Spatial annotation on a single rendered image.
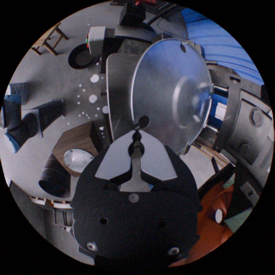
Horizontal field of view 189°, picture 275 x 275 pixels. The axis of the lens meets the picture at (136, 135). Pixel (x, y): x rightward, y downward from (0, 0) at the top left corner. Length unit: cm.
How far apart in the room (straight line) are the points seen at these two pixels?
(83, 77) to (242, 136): 101
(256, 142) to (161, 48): 22
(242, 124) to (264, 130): 5
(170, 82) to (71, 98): 89
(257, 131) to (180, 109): 17
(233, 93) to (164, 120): 19
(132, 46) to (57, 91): 85
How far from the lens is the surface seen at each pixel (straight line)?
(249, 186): 24
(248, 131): 20
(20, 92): 122
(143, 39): 34
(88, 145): 66
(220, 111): 29
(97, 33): 34
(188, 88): 19
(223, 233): 59
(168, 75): 15
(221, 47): 175
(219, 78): 51
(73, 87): 94
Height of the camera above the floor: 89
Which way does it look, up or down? 52 degrees down
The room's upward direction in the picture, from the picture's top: 140 degrees clockwise
